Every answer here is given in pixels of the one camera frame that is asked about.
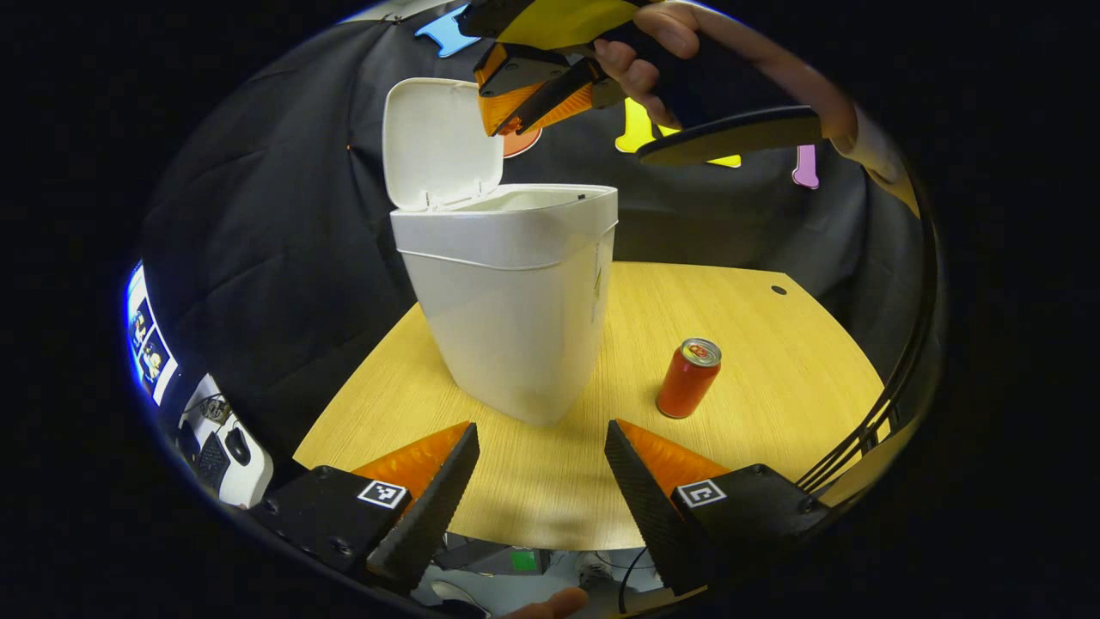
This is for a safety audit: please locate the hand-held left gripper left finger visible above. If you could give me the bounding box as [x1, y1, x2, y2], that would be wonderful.
[249, 420, 481, 596]

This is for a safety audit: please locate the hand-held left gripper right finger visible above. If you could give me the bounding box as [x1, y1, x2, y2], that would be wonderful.
[603, 418, 832, 599]

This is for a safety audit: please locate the red pop can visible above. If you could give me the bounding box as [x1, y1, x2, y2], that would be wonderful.
[655, 337, 724, 420]

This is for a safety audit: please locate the white garbage bin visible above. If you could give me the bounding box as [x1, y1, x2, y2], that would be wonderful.
[382, 77, 620, 429]

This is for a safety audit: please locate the dark box green label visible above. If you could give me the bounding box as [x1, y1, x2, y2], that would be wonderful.
[434, 537, 553, 578]

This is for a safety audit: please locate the white side table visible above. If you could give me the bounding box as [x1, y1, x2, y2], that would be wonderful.
[176, 372, 275, 508]

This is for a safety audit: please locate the black keyboard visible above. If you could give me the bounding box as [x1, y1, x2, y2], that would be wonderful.
[195, 432, 231, 492]

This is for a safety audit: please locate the black backdrop cloth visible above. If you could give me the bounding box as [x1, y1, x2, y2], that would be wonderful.
[142, 0, 929, 448]

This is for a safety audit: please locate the computer monitor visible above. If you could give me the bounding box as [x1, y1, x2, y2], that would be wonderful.
[125, 260, 180, 407]

